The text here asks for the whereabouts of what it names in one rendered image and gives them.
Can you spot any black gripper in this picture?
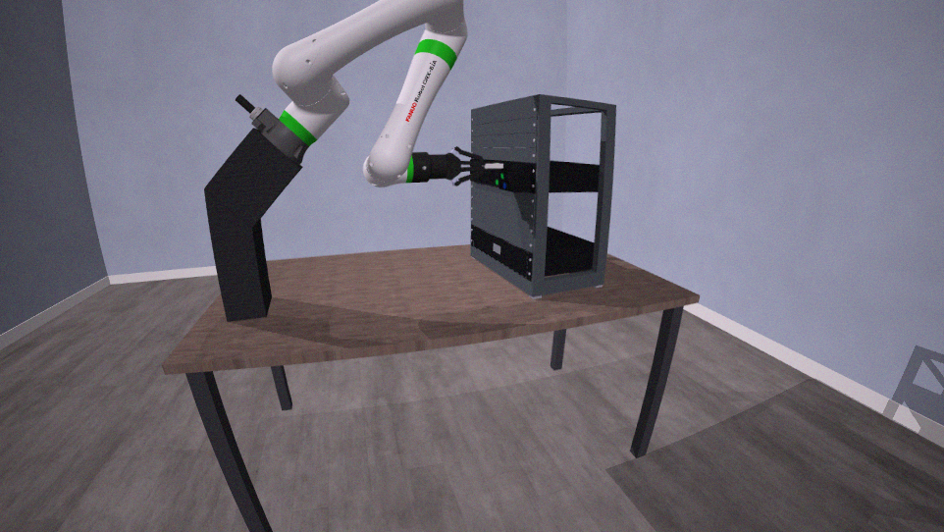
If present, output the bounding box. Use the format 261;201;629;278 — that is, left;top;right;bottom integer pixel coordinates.
430;146;503;186

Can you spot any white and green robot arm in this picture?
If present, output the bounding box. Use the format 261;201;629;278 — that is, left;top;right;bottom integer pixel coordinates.
236;0;467;187

